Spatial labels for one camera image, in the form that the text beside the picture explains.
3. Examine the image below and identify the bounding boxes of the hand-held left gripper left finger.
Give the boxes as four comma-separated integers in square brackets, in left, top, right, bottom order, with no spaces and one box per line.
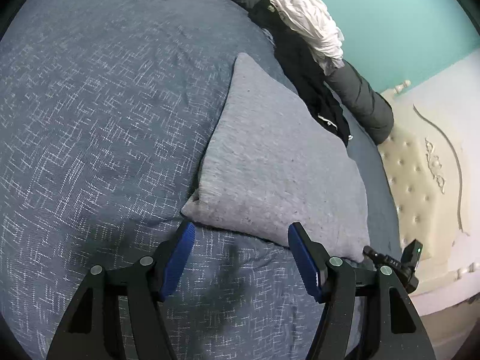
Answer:
[45,220,196,360]

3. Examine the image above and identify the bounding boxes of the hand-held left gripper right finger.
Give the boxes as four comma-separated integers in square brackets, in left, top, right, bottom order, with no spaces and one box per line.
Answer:
[287,222,436,360]

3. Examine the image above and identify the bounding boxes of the grey sweatshirt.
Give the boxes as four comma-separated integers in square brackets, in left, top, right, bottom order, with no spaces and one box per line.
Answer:
[181,52,372,264]

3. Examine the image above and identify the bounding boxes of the cream tufted headboard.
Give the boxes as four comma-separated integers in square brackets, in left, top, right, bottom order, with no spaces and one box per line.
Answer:
[377,79,480,301]

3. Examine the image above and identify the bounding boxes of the bed with blue sheet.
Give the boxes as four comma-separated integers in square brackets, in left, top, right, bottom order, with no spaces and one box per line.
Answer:
[0,0,406,360]

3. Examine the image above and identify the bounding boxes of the dark grey rolled duvet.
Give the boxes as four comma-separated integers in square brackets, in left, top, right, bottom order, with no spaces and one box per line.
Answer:
[169,0,395,145]

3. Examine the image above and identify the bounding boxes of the black pants with white trim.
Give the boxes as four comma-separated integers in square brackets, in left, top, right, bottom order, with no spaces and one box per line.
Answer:
[247,2,353,148]

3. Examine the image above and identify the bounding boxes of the white garment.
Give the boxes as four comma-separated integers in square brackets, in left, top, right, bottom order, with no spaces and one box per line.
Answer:
[267,0,345,69]

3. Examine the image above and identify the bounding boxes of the black garment with yellow label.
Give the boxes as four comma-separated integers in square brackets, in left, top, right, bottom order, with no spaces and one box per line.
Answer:
[248,0,291,27]

